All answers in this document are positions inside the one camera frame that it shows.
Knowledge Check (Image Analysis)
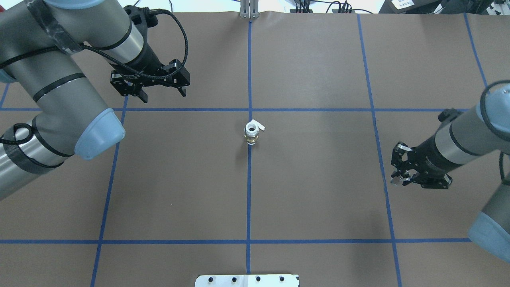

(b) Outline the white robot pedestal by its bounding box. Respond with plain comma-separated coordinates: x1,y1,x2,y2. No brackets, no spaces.
194,274,300,287

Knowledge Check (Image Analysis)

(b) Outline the aluminium frame post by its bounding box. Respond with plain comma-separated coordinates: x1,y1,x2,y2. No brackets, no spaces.
239,0,260,20

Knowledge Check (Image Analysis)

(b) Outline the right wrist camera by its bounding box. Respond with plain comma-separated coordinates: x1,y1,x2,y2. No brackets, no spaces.
437,108,464,123

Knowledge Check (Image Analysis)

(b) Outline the small metal pipe fitting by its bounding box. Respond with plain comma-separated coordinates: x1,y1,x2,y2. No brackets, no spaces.
390,176,406,187

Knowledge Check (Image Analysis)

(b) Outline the brown paper table cover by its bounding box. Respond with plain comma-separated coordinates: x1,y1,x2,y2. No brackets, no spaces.
1,12,509,287

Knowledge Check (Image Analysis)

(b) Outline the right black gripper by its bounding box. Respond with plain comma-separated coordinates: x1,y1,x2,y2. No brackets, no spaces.
390,142,453,189

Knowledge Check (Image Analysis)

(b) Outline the PPR valve with metal handle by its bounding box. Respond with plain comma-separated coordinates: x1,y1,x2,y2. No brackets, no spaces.
244,119,266,145

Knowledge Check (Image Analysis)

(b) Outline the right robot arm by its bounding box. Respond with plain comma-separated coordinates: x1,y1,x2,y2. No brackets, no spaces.
390,79,510,263

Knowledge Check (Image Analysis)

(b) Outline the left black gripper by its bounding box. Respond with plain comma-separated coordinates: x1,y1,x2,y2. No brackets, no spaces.
110,59,191,103

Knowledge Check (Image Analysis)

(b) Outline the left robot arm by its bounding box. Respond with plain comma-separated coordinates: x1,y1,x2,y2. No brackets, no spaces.
1,0,190,199

